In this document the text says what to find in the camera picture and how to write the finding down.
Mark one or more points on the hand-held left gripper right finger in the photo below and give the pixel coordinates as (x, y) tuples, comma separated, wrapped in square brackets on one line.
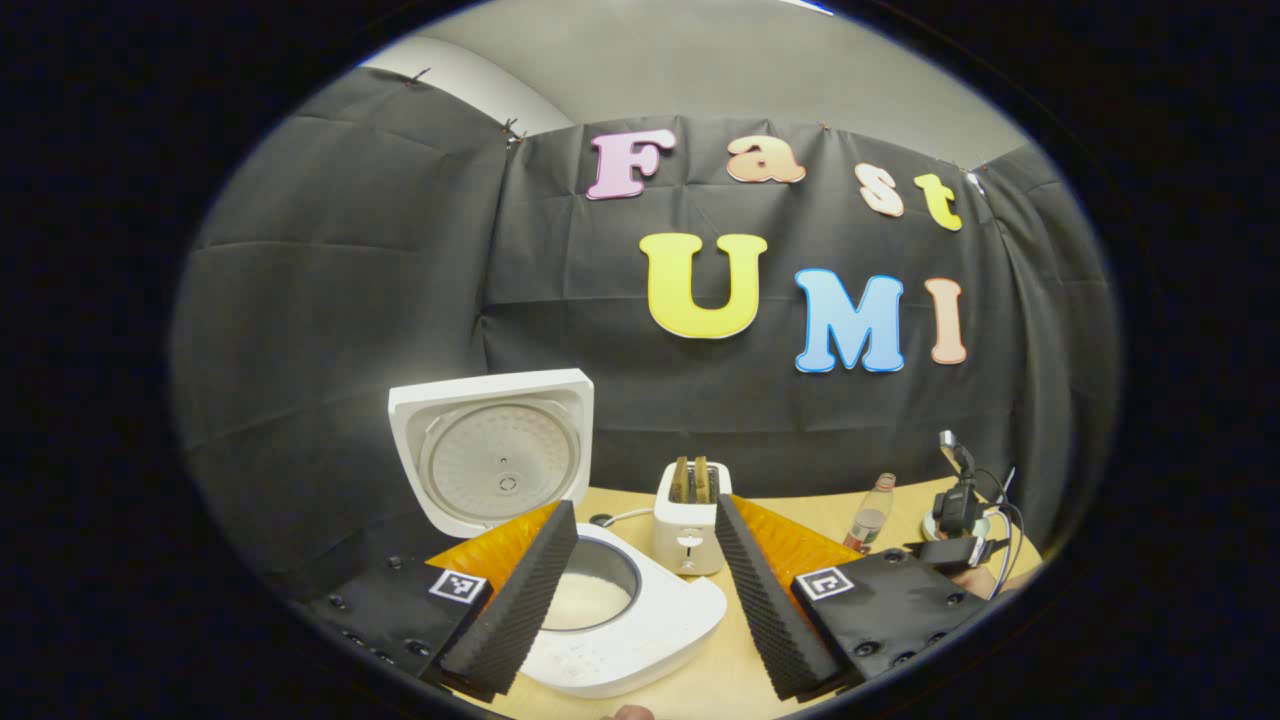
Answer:
[(775, 620)]

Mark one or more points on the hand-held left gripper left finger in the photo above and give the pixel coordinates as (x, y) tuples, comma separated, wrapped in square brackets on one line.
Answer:
[(515, 620)]

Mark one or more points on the white rice cooker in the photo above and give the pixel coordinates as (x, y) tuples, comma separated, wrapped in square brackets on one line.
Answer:
[(660, 625)]

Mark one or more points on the pale green plate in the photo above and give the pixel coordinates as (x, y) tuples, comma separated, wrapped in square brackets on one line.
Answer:
[(985, 523)]

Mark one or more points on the small clear plastic bottle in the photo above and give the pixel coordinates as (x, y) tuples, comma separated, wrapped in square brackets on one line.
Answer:
[(868, 525)]

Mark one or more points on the white toaster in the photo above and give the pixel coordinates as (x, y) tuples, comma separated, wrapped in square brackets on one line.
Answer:
[(690, 535)]

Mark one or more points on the brown bread slice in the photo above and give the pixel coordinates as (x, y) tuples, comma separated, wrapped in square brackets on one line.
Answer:
[(681, 482), (702, 482)]

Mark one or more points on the black backdrop cloth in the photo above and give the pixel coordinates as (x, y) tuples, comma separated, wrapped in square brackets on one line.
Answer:
[(330, 300)]

